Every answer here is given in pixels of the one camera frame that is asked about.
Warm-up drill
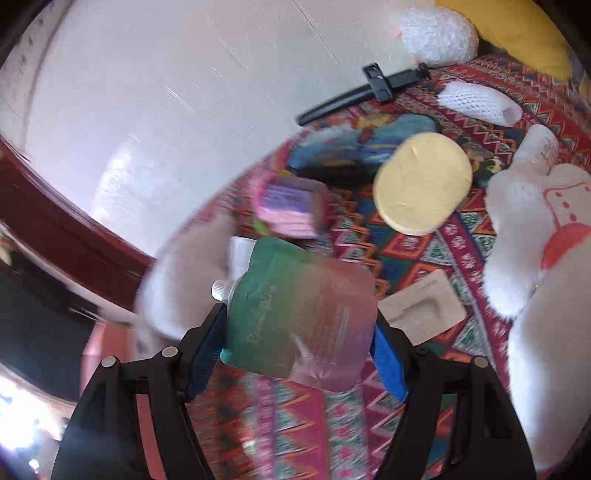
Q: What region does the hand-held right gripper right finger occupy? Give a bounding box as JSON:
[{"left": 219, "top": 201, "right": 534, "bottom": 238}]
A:
[{"left": 369, "top": 311, "right": 539, "bottom": 480}]

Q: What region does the bubble wrap ball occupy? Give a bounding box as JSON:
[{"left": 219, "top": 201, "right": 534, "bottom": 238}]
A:
[{"left": 398, "top": 6, "right": 479, "bottom": 65}]

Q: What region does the dark red wooden door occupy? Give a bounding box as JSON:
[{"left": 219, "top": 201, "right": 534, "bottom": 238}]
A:
[{"left": 0, "top": 138, "right": 155, "bottom": 319}]

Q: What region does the white plush toy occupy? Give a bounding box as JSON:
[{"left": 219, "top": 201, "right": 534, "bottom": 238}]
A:
[{"left": 484, "top": 124, "right": 591, "bottom": 474}]

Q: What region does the moulded cardboard tray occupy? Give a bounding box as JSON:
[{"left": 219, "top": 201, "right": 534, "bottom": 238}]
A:
[{"left": 376, "top": 268, "right": 467, "bottom": 344}]

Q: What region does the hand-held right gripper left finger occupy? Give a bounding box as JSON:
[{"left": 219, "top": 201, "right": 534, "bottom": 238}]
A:
[{"left": 50, "top": 302, "right": 229, "bottom": 480}]

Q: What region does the yellow round sponge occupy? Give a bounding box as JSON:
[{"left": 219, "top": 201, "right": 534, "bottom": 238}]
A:
[{"left": 373, "top": 133, "right": 474, "bottom": 237}]

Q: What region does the green pink spout pouch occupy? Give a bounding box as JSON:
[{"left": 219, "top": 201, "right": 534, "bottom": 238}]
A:
[{"left": 211, "top": 236, "right": 377, "bottom": 393}]

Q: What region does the blue printed cloth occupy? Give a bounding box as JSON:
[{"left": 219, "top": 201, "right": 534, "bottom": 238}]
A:
[{"left": 286, "top": 113, "right": 439, "bottom": 185}]

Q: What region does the white foam net sleeve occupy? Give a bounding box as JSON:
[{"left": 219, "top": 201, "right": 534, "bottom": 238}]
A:
[{"left": 436, "top": 79, "right": 522, "bottom": 127}]

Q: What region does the colourful patterned blanket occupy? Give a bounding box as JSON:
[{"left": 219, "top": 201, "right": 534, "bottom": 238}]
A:
[{"left": 185, "top": 55, "right": 591, "bottom": 480}]

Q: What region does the white plush pillow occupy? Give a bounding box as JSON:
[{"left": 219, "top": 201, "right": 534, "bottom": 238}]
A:
[{"left": 136, "top": 215, "right": 252, "bottom": 342}]

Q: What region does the pink purple striped item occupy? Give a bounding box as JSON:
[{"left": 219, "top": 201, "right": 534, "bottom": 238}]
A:
[{"left": 248, "top": 178, "right": 332, "bottom": 240}]

